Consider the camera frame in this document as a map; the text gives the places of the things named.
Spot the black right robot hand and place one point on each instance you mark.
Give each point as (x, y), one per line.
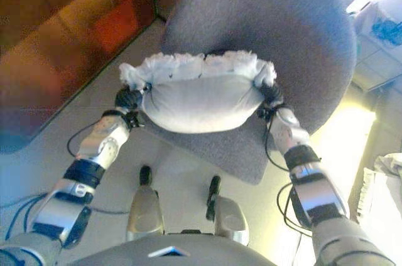
(271, 96)

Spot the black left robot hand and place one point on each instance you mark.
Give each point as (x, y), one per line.
(128, 98)

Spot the cream fringed cushion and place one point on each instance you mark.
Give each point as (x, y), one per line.
(198, 103)

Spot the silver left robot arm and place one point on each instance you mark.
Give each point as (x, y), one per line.
(75, 184)

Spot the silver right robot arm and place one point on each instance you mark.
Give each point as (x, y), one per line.
(317, 190)

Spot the grey fabric armchair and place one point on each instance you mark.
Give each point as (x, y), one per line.
(282, 27)

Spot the brown wooden cabinet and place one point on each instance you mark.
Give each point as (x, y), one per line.
(63, 43)

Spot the white bag blue print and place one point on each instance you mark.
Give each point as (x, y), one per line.
(380, 24)

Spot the white cloth pile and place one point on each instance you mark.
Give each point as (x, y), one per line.
(383, 184)

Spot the grey robot torso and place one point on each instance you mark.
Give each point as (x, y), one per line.
(176, 252)

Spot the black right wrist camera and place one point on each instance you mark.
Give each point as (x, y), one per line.
(265, 113)

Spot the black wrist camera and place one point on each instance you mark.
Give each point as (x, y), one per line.
(133, 120)
(265, 113)

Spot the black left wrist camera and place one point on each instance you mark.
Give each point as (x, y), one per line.
(133, 120)

